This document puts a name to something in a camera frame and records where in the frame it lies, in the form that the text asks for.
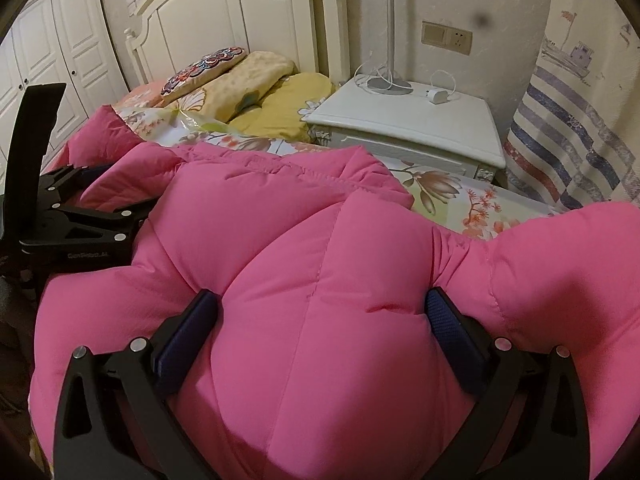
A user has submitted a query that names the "embroidered floral cushion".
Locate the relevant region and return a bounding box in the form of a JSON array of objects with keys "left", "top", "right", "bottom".
[{"left": 161, "top": 47, "right": 249, "bottom": 97}]

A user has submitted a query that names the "white charger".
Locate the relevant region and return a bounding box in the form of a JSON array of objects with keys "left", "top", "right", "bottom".
[{"left": 427, "top": 70, "right": 463, "bottom": 106}]

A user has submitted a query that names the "pink puffer jacket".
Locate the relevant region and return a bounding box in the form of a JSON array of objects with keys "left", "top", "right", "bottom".
[{"left": 27, "top": 105, "right": 640, "bottom": 480}]

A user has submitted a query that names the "sailboat print curtain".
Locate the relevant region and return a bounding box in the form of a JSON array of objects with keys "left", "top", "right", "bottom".
[{"left": 502, "top": 0, "right": 640, "bottom": 211}]

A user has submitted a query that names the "orange floral pillow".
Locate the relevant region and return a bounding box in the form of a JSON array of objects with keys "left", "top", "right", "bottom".
[{"left": 112, "top": 77, "right": 173, "bottom": 111}]

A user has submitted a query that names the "white nightstand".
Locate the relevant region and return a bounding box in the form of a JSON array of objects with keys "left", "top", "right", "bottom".
[{"left": 305, "top": 80, "right": 507, "bottom": 183}]

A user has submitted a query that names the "clear plastic bag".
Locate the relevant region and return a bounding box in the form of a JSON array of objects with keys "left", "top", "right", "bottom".
[{"left": 167, "top": 105, "right": 241, "bottom": 136}]

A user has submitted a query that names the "white wardrobe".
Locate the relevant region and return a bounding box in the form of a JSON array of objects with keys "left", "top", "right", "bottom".
[{"left": 0, "top": 0, "right": 128, "bottom": 171}]

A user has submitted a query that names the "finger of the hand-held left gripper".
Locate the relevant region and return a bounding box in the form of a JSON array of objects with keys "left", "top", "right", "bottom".
[
  {"left": 40, "top": 162, "right": 118, "bottom": 211},
  {"left": 49, "top": 200, "right": 153, "bottom": 250}
]

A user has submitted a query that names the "gold wall socket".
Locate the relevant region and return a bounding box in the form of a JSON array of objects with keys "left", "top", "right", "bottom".
[{"left": 421, "top": 21, "right": 473, "bottom": 56}]

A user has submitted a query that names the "silver table lamp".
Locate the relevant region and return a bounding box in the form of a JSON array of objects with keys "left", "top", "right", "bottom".
[{"left": 367, "top": 0, "right": 413, "bottom": 96}]

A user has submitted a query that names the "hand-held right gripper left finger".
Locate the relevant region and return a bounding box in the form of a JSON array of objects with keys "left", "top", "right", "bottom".
[{"left": 52, "top": 287, "right": 221, "bottom": 480}]

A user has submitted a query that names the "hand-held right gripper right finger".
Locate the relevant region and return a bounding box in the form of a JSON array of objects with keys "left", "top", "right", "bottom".
[{"left": 424, "top": 287, "right": 593, "bottom": 480}]

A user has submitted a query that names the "floral bed sheet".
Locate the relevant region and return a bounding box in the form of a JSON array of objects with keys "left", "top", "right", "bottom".
[{"left": 112, "top": 80, "right": 551, "bottom": 238}]

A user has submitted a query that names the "mustard yellow pillow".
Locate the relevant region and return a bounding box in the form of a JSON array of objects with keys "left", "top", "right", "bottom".
[{"left": 230, "top": 72, "right": 336, "bottom": 143}]

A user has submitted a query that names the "white lamp cable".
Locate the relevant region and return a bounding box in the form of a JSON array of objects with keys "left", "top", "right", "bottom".
[{"left": 352, "top": 60, "right": 401, "bottom": 95}]

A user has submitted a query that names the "white wooden headboard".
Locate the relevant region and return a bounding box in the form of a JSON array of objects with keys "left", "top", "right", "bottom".
[{"left": 124, "top": 0, "right": 351, "bottom": 92}]

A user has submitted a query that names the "pale yellow patterned blanket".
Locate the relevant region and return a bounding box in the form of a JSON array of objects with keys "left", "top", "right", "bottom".
[{"left": 165, "top": 51, "right": 297, "bottom": 123}]

